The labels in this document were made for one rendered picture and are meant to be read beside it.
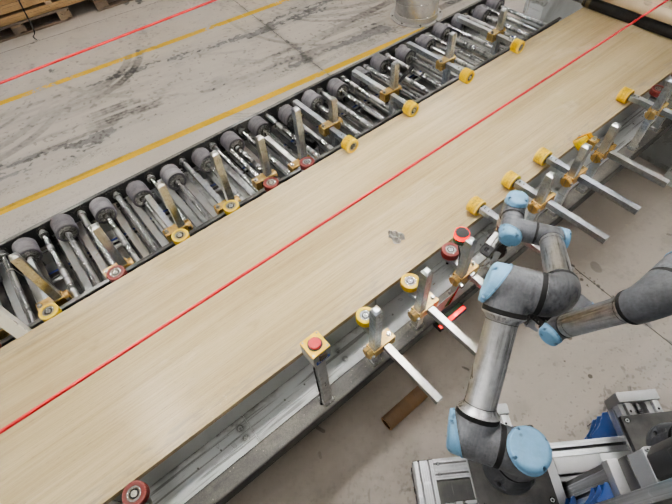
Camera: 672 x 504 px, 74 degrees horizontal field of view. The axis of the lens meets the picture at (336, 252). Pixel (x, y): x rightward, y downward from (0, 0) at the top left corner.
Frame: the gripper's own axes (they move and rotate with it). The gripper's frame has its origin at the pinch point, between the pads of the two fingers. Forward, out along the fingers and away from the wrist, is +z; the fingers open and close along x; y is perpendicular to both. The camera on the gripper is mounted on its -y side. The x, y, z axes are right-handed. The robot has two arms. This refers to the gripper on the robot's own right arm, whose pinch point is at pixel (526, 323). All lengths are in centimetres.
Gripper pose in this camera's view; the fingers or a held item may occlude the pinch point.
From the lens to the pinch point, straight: 199.7
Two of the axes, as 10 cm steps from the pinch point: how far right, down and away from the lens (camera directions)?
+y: 6.3, 6.0, -4.9
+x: 7.7, -5.3, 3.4
